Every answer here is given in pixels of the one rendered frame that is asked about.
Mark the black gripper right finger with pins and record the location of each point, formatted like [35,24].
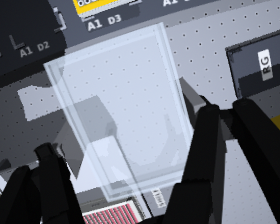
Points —
[198,198]

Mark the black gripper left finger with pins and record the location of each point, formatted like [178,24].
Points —
[58,201]

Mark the light grey base plate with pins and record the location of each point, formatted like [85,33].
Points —
[31,114]

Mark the dark grey flat plate with white rg label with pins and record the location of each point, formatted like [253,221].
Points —
[255,67]

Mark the yellow-framed tip rack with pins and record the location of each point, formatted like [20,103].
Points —
[87,8]

